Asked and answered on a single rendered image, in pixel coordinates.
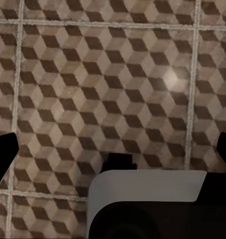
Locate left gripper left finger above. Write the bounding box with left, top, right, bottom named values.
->
left=0, top=132, right=19, bottom=181

